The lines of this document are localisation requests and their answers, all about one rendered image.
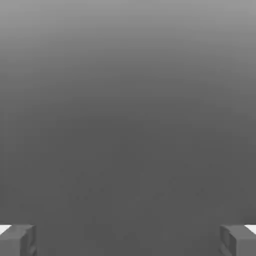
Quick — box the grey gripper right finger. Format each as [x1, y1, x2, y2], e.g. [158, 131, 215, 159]
[218, 223, 256, 256]

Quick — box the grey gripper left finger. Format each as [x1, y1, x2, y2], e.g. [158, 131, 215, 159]
[0, 223, 38, 256]

